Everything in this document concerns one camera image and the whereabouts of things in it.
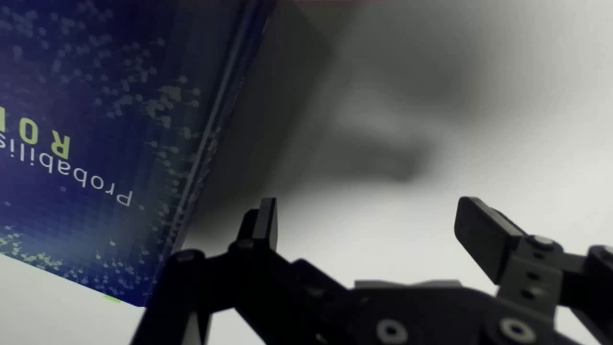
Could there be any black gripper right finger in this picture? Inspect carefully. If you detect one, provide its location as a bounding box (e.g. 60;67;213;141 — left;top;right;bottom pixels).
454;195;529;285

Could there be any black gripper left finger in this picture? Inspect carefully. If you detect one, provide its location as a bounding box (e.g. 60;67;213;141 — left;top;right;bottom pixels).
232;195;280;252

